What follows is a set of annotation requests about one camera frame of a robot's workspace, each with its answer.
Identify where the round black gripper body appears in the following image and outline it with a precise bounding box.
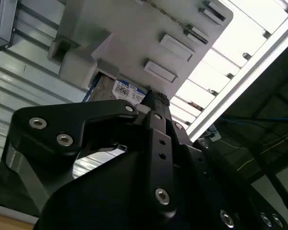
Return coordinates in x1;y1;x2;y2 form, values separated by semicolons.
33;148;222;230

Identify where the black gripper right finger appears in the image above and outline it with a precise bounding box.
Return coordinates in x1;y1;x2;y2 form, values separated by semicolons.
157;93;288;230

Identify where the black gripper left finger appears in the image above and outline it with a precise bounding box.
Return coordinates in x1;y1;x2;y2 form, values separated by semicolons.
0;90;179;221

